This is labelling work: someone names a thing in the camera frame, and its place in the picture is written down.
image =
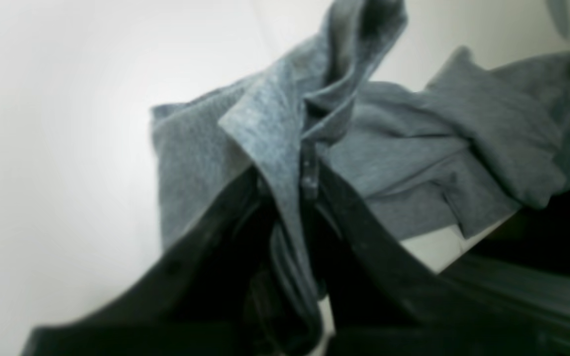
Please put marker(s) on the grey t-shirt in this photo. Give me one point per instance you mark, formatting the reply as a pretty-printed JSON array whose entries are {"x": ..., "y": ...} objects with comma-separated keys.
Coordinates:
[{"x": 470, "y": 149}]

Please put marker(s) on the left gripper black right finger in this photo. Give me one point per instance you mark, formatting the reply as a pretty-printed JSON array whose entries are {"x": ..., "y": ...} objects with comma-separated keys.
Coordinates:
[{"x": 511, "y": 298}]

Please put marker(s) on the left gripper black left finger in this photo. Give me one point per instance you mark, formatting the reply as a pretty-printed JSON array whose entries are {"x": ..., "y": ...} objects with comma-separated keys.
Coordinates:
[{"x": 191, "y": 302}]

